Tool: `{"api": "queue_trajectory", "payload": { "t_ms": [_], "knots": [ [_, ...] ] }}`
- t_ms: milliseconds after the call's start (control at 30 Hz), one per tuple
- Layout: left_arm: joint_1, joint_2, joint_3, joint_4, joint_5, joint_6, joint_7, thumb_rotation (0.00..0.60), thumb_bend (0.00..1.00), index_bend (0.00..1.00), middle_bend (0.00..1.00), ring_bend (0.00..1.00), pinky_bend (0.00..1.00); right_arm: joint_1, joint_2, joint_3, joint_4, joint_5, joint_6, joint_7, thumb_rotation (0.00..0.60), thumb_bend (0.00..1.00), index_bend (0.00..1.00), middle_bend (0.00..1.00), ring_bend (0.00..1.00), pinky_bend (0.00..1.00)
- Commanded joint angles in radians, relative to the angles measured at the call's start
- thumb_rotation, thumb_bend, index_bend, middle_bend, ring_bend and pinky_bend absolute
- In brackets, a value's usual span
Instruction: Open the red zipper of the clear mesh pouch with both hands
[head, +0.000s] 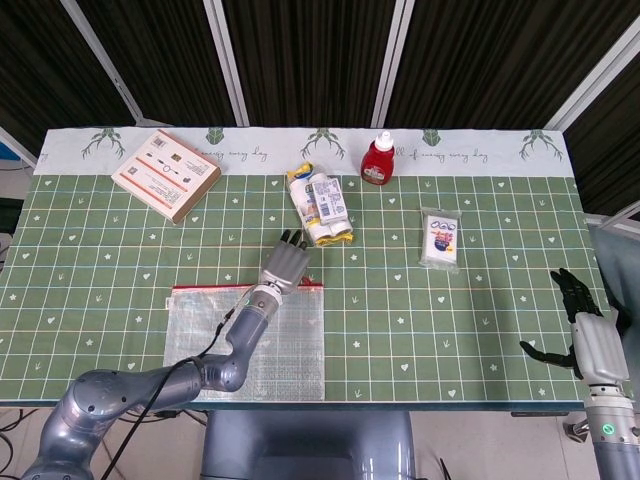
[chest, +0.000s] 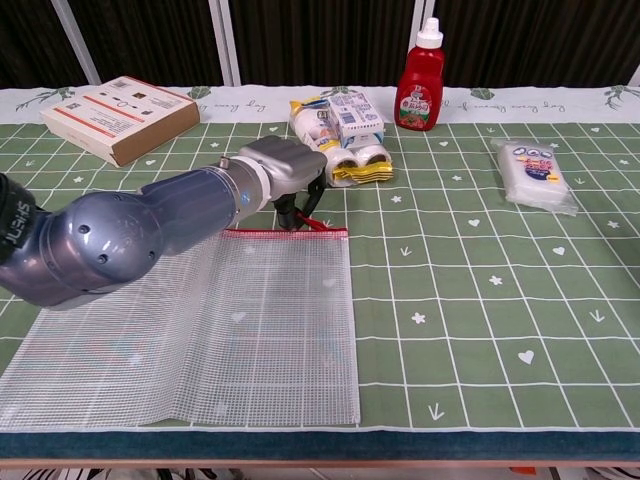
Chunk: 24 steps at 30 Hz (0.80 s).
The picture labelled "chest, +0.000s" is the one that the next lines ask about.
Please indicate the white partition frame post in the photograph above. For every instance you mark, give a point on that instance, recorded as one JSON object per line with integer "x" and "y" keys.
{"x": 224, "y": 40}
{"x": 422, "y": 9}
{"x": 75, "y": 40}
{"x": 635, "y": 77}

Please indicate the yellow pack of white rolls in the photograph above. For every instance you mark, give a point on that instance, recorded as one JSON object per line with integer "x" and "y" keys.
{"x": 360, "y": 161}

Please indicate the small white blue carton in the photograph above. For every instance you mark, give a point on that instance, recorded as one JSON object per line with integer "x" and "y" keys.
{"x": 355, "y": 117}

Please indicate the clear mesh zipper pouch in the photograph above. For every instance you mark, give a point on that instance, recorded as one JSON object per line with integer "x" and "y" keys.
{"x": 250, "y": 325}

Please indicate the flat brown cardboard box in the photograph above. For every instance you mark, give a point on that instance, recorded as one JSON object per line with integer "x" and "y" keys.
{"x": 115, "y": 115}

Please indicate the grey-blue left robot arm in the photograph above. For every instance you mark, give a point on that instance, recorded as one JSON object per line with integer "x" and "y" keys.
{"x": 100, "y": 240}

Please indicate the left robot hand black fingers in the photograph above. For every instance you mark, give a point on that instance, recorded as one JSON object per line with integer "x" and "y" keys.
{"x": 285, "y": 160}

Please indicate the white packet with blue label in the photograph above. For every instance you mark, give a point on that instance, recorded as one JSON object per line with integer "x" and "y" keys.
{"x": 535, "y": 175}

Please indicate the red ketchup bottle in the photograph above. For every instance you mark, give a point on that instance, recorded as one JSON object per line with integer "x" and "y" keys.
{"x": 419, "y": 85}

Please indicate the green grid tablecloth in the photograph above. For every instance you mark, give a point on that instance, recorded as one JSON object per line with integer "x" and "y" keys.
{"x": 450, "y": 300}

